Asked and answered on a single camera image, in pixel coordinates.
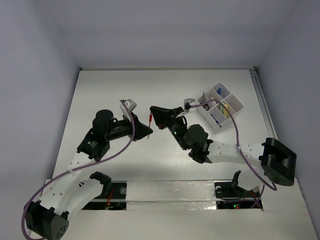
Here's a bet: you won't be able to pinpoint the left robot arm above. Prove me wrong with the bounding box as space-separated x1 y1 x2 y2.
21 108 153 240

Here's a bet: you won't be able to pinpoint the red pen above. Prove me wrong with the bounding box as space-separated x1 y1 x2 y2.
147 112 153 139

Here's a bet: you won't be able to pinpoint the yellow white glue stick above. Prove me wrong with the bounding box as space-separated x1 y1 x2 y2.
223 103 230 119

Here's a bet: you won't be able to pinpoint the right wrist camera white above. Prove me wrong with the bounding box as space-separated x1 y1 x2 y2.
183 98 197 113

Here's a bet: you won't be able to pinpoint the silver taped rail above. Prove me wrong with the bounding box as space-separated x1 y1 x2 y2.
125 180 217 212

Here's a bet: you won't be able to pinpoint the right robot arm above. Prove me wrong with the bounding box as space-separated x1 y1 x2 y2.
149 106 297 196

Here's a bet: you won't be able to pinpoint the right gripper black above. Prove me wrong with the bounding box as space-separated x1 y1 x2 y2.
149 107 189 151

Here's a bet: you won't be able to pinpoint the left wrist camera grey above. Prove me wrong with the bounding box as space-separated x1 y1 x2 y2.
119 98 137 115

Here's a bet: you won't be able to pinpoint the black handled scissors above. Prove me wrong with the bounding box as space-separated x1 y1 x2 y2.
200 92 210 111

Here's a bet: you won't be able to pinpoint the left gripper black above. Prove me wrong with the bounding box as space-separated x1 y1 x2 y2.
105 111 152 141

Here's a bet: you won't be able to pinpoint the blue pen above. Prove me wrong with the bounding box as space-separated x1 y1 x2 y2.
210 114 222 128

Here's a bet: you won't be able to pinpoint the white divided organizer tray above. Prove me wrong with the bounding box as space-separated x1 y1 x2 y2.
196 82 244 130

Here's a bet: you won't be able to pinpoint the clear blue spray bottle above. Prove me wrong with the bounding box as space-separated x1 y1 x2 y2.
217 86 222 95

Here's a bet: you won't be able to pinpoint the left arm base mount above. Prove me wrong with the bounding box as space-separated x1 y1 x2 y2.
82 171 127 211

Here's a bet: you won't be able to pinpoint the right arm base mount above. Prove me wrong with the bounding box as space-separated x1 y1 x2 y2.
214 170 263 210

